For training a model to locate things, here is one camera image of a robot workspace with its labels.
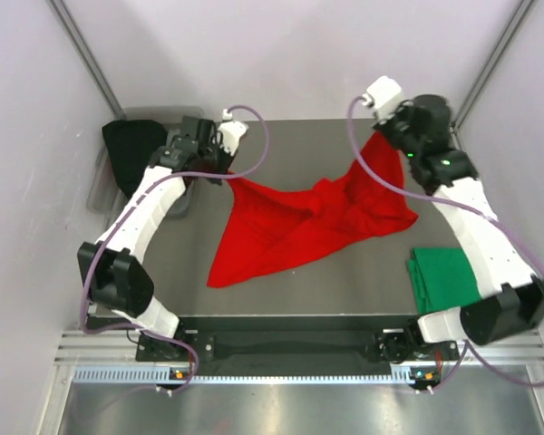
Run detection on red t shirt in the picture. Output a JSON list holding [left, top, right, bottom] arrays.
[[206, 131, 420, 289]]

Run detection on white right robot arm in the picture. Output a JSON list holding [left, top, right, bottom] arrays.
[[367, 94, 544, 359]]

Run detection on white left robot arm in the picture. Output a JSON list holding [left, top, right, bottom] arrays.
[[77, 111, 248, 360]]

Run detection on black t shirt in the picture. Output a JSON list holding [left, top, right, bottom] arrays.
[[102, 120, 168, 198]]

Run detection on green folded t shirt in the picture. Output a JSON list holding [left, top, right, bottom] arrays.
[[407, 246, 481, 314]]

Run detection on right aluminium corner post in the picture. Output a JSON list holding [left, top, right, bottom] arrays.
[[452, 0, 537, 133]]

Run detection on aluminium corner post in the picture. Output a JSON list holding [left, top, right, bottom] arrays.
[[452, 0, 537, 133], [46, 0, 125, 119]]

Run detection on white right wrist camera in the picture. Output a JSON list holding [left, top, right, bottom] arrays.
[[362, 75, 404, 121]]

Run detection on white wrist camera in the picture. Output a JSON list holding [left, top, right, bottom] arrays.
[[217, 109, 248, 156], [362, 75, 404, 121]]

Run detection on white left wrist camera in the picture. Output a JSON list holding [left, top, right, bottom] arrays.
[[217, 109, 248, 156]]

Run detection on left aluminium corner post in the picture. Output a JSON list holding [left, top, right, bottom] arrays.
[[46, 0, 125, 119]]

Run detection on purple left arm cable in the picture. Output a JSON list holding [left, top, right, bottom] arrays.
[[78, 104, 270, 391]]

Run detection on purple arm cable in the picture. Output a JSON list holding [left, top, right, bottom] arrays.
[[78, 104, 270, 391], [346, 95, 544, 394]]

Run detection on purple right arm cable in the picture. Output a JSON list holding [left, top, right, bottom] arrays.
[[346, 95, 544, 394]]

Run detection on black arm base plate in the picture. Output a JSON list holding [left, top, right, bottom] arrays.
[[135, 314, 461, 364]]

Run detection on aluminium frame rail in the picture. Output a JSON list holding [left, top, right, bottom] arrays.
[[55, 331, 544, 365]]

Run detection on slotted grey cable duct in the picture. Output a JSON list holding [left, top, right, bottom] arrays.
[[73, 366, 439, 385]]

